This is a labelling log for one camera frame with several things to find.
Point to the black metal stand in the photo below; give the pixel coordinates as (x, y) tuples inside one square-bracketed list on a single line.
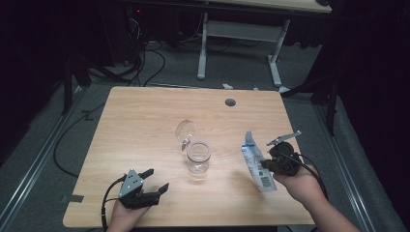
[(67, 90), (332, 106)]

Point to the clear glass jar hinged lid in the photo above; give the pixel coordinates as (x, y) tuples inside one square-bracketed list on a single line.
[(198, 158)]

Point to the person's left hand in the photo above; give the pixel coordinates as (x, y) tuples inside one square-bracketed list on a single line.
[(124, 219)]

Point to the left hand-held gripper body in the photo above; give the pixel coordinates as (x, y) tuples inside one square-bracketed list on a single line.
[(132, 193)]

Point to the metal floor rail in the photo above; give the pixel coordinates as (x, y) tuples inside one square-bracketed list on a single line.
[(35, 161), (348, 174)]

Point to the light wooden desk top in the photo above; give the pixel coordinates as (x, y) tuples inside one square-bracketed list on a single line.
[(274, 5)]

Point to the white plug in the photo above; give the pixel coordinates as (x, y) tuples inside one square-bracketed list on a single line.
[(227, 86)]

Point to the blue and white pouch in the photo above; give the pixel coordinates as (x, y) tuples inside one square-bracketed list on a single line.
[(257, 174)]

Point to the white metal desk frame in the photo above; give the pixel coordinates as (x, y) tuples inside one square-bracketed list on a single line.
[(238, 30)]

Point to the dark round table grommet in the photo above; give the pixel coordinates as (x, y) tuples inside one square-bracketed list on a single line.
[(230, 102)]

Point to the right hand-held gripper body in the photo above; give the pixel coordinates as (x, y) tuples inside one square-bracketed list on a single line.
[(285, 161)]

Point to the person's right hand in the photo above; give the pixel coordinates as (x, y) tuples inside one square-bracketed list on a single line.
[(303, 187)]

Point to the dark computer tower red light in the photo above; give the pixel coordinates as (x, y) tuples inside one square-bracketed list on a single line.
[(133, 32)]

